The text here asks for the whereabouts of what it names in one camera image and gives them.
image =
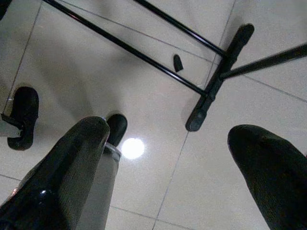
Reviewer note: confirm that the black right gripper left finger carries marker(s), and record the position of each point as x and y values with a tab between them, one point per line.
55	182

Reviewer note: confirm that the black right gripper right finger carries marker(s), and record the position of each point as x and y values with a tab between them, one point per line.
275	179

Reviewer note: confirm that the grey right robot leg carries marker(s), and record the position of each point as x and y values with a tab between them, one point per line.
108	172

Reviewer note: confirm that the black metal clothes rack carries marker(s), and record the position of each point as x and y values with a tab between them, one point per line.
216	81

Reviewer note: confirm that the small black rubber cap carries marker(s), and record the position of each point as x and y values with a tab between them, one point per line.
178	62

